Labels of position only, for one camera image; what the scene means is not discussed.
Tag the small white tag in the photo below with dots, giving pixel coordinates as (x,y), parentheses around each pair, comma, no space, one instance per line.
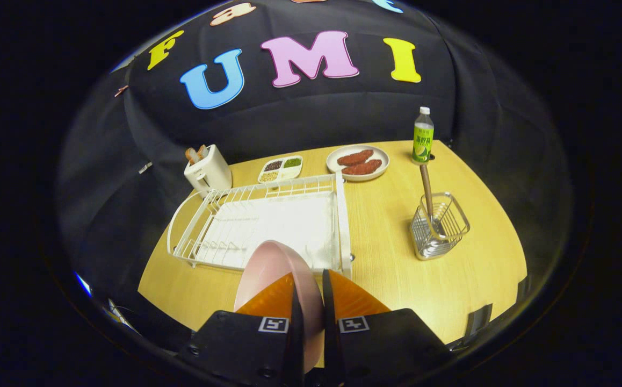
(145,167)

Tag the brown meat patty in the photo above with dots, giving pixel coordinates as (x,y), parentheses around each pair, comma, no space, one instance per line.
(362,167)
(355,157)

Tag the toasted bread slice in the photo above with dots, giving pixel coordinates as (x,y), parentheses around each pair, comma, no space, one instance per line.
(202,151)
(192,156)

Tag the green label drink bottle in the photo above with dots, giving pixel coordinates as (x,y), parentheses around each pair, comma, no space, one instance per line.
(422,142)

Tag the pink plate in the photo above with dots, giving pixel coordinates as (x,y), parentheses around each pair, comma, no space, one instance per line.
(276,266)

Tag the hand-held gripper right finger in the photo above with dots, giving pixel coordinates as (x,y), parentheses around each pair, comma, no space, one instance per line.
(330,344)

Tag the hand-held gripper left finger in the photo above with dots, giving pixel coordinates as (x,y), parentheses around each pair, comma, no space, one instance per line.
(296,349)

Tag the white toaster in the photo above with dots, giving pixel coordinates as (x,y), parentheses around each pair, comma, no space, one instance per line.
(211,172)

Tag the black backdrop cloth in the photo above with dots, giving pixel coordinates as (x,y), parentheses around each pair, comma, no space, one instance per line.
(316,118)

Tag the pink clip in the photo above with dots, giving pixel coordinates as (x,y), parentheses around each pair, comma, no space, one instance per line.
(121,91)

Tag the white plate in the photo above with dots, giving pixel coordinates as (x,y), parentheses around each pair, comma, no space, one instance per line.
(382,156)

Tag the white divided seed dish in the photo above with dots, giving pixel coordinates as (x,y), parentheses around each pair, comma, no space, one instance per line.
(289,172)

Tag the black bracket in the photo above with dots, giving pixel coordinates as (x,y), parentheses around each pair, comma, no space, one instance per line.
(479,321)
(523,289)

